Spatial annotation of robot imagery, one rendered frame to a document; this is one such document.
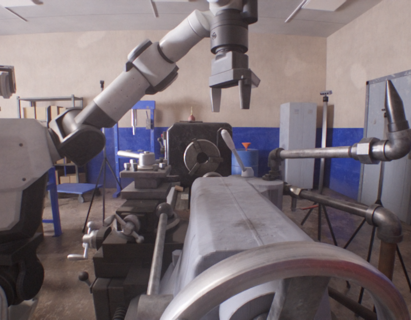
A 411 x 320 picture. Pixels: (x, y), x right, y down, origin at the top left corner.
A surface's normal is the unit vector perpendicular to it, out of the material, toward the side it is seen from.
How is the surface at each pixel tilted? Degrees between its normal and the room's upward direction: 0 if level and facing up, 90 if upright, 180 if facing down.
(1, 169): 90
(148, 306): 30
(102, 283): 0
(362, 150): 79
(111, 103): 98
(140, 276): 0
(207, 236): 22
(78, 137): 117
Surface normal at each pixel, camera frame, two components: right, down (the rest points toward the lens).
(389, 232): -0.66, 0.16
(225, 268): -0.45, -0.88
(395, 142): -0.90, 0.21
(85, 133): 0.61, 0.54
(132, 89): 0.36, 0.26
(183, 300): -0.71, -0.69
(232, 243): 0.00, -0.99
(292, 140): 0.06, 0.13
